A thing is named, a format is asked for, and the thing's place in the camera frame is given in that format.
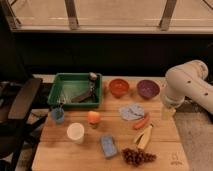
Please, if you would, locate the orange apple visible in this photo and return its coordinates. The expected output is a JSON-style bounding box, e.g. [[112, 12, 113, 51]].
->
[[87, 111, 101, 124]]

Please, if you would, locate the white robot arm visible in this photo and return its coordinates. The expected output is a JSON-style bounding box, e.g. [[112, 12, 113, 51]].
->
[[161, 60, 213, 120]]

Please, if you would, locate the purple bowl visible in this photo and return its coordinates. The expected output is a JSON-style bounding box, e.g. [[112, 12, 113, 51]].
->
[[137, 80, 160, 99]]

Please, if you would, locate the orange bowl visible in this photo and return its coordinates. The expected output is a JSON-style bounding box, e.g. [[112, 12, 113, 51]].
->
[[109, 79, 129, 98]]

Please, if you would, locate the orange carrot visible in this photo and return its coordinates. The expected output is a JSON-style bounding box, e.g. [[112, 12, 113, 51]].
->
[[133, 113, 150, 130]]

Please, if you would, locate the blue crumpled cloth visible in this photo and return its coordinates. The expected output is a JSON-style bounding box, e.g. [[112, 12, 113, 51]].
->
[[119, 103, 145, 121]]

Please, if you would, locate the yellow banana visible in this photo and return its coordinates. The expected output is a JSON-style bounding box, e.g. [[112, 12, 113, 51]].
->
[[134, 124, 153, 150]]

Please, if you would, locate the purple grapes bunch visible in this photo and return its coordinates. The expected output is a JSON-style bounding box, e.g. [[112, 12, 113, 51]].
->
[[122, 148, 157, 167]]

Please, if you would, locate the blue sponge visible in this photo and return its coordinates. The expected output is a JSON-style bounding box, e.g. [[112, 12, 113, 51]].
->
[[100, 135, 118, 159]]

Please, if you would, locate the black spatula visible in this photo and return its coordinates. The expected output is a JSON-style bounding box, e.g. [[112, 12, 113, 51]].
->
[[72, 72, 98, 103]]

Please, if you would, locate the white cup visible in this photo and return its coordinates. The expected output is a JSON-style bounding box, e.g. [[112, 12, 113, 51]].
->
[[67, 123, 85, 144]]

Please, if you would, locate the green plastic tray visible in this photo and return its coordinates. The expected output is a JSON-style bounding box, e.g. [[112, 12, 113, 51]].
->
[[47, 73, 102, 109]]

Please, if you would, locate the metal fork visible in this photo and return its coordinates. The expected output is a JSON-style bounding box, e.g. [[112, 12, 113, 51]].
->
[[57, 94, 66, 108]]

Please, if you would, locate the blue cup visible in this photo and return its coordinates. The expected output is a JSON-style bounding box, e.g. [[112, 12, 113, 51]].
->
[[51, 107, 64, 124]]

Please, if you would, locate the black office chair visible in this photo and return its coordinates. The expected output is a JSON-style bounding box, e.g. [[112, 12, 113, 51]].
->
[[0, 78, 46, 171]]

